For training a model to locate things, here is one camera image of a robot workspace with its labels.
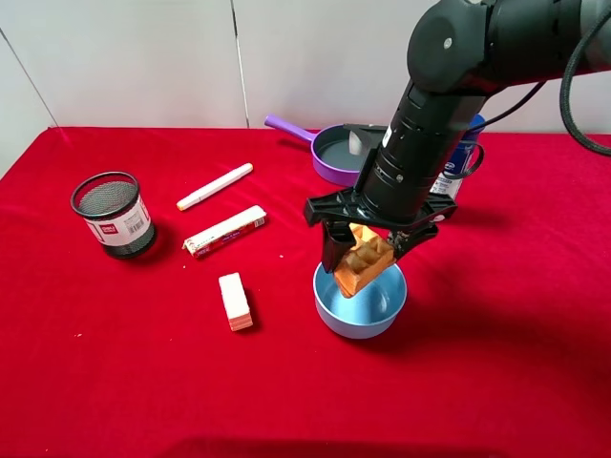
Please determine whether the black mesh pen holder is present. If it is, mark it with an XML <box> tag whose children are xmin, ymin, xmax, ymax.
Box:
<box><xmin>71</xmin><ymin>171</ymin><xmax>157</xmax><ymax>259</ymax></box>

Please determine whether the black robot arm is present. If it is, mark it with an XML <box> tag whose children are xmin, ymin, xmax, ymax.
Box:
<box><xmin>304</xmin><ymin>1</ymin><xmax>610</xmax><ymax>272</ymax></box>

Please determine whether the blue white spray bottle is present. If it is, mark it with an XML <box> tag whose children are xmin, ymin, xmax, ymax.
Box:
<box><xmin>431</xmin><ymin>114</ymin><xmax>485</xmax><ymax>198</ymax></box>

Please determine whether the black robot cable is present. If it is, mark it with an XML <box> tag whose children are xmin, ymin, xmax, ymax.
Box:
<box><xmin>443</xmin><ymin>0</ymin><xmax>611</xmax><ymax>180</ymax></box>

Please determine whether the purple toy frying pan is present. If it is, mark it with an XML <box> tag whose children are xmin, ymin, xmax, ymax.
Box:
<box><xmin>264</xmin><ymin>114</ymin><xmax>387</xmax><ymax>187</ymax></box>

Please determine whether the white marker pen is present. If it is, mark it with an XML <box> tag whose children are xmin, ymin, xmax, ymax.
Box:
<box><xmin>177</xmin><ymin>163</ymin><xmax>254</xmax><ymax>211</ymax></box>

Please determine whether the blue bowl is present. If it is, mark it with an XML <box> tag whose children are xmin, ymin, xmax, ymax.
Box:
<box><xmin>312</xmin><ymin>263</ymin><xmax>409</xmax><ymax>340</ymax></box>

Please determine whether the orange waffle slice toy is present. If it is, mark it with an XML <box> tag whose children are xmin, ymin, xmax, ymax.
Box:
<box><xmin>334</xmin><ymin>223</ymin><xmax>396</xmax><ymax>299</ymax></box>

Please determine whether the cream wafer block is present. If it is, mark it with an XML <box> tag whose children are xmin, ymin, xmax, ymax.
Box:
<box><xmin>219</xmin><ymin>273</ymin><xmax>253</xmax><ymax>331</ymax></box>

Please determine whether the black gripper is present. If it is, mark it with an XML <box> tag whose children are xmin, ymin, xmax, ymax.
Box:
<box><xmin>304</xmin><ymin>85</ymin><xmax>485</xmax><ymax>273</ymax></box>

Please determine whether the long candy box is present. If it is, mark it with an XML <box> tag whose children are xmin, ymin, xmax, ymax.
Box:
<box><xmin>182</xmin><ymin>205</ymin><xmax>267</xmax><ymax>259</ymax></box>

